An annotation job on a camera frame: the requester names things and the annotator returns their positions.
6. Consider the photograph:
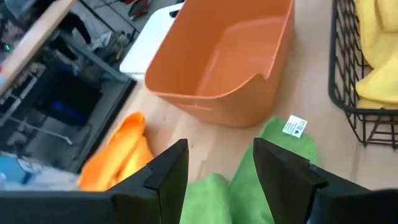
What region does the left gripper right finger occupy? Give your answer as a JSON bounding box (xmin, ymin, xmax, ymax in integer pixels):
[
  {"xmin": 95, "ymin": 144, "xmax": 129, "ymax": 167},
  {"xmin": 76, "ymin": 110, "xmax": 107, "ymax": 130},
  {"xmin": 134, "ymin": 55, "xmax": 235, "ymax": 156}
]
[{"xmin": 253, "ymin": 138, "xmax": 329, "ymax": 224}]

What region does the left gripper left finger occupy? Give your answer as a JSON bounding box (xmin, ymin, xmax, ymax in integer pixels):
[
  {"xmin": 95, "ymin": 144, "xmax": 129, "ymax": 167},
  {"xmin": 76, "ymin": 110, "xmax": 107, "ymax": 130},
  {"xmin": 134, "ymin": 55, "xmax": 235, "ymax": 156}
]
[{"xmin": 107, "ymin": 138, "xmax": 190, "ymax": 224}]

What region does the green microfiber towel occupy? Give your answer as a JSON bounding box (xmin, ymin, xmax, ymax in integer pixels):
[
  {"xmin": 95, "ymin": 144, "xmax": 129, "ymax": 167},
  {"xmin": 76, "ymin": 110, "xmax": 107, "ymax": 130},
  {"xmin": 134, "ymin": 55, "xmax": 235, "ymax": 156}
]
[{"xmin": 180, "ymin": 117, "xmax": 320, "ymax": 224}]

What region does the orange microfiber towel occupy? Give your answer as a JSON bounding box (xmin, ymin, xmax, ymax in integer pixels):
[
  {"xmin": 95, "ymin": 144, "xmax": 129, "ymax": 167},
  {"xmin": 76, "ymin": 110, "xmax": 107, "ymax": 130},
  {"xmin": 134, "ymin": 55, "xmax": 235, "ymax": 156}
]
[{"xmin": 76, "ymin": 111, "xmax": 155, "ymax": 192}]

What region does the yellow microfiber towel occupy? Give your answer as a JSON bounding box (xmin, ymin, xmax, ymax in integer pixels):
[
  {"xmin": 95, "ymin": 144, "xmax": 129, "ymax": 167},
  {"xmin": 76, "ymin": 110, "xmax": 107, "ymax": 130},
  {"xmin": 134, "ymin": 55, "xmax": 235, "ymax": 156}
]
[
  {"xmin": 354, "ymin": 0, "xmax": 398, "ymax": 69},
  {"xmin": 355, "ymin": 52, "xmax": 398, "ymax": 110}
]

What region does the black box with blue lights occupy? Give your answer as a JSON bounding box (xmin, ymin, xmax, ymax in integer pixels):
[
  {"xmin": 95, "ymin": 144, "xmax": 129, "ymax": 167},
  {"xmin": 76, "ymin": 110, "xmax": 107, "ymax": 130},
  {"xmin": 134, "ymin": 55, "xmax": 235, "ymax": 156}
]
[{"xmin": 30, "ymin": 70, "xmax": 103, "ymax": 127}]

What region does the orange plastic bin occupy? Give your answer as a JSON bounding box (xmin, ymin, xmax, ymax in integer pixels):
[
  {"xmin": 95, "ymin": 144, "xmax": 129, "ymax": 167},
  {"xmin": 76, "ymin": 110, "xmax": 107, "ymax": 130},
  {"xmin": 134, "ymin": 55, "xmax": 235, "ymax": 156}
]
[{"xmin": 144, "ymin": 0, "xmax": 295, "ymax": 129}]

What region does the white plastic bin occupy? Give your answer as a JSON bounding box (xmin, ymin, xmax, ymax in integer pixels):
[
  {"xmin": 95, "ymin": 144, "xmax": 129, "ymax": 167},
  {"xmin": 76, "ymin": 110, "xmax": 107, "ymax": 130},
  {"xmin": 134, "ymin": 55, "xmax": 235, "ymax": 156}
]
[{"xmin": 119, "ymin": 2, "xmax": 184, "ymax": 82}]

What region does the red black tool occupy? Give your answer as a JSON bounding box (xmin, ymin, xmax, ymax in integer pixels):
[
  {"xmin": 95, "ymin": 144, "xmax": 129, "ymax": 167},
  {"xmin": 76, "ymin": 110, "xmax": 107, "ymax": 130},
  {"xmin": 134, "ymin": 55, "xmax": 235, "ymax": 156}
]
[{"xmin": 127, "ymin": 0, "xmax": 153, "ymax": 18}]

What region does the desk with grey legs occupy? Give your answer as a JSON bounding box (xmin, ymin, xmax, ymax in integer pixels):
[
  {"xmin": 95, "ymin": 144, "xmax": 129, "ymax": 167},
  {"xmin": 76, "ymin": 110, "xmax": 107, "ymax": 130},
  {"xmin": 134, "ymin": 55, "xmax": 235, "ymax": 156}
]
[{"xmin": 0, "ymin": 0, "xmax": 131, "ymax": 94}]

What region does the black wire basket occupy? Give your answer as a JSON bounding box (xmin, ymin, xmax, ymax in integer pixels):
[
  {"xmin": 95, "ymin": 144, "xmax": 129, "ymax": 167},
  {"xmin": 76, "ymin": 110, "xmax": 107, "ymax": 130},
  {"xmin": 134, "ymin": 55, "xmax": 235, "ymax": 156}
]
[{"xmin": 328, "ymin": 0, "xmax": 398, "ymax": 149}]

